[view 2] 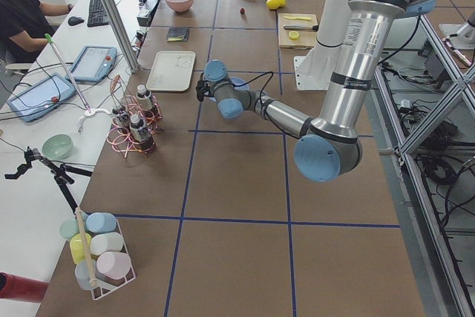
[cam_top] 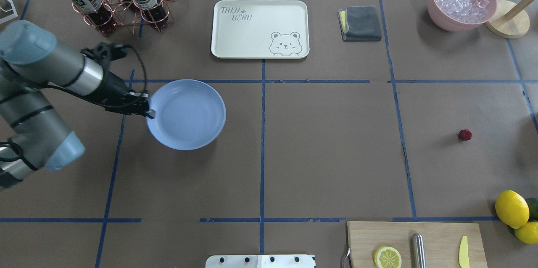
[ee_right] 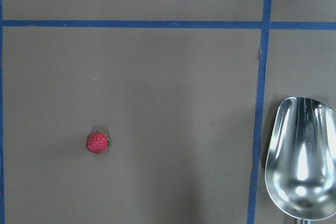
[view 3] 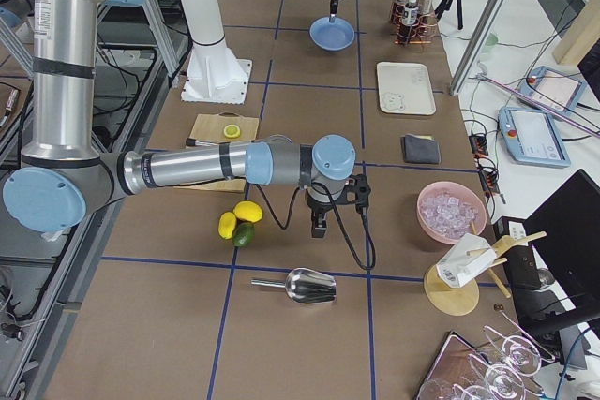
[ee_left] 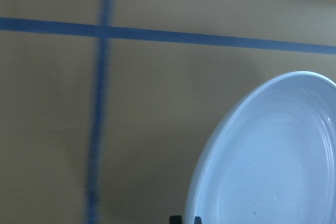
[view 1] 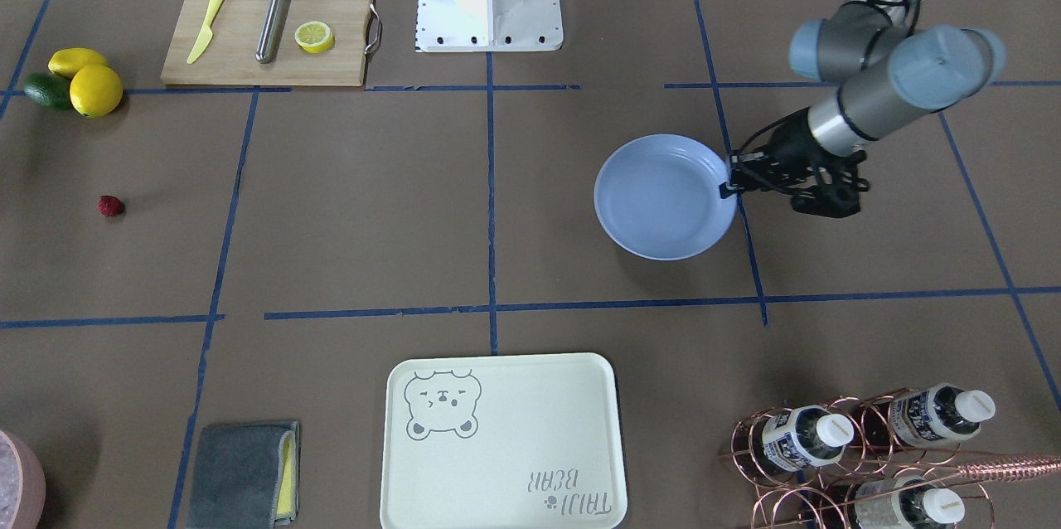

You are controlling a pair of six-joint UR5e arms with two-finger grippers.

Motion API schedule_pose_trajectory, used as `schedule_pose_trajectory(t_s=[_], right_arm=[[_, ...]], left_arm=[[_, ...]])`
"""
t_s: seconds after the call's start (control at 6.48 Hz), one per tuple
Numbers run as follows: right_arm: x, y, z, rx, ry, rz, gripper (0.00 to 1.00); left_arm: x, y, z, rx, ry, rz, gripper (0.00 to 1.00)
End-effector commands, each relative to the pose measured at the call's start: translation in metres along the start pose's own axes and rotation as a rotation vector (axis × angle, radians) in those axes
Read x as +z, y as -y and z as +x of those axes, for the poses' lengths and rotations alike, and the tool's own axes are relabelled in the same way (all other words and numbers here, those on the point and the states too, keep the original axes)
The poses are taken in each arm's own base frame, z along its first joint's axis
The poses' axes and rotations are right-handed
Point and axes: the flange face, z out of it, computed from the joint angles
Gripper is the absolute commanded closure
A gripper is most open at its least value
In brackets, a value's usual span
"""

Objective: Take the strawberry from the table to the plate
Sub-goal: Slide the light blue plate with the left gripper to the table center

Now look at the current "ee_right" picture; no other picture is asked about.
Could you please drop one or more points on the red strawberry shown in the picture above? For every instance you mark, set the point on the red strawberry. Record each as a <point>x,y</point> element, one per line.
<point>98,142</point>

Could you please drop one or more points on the metal scoop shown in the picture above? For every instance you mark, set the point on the metal scoop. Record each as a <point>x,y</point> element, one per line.
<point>300,164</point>

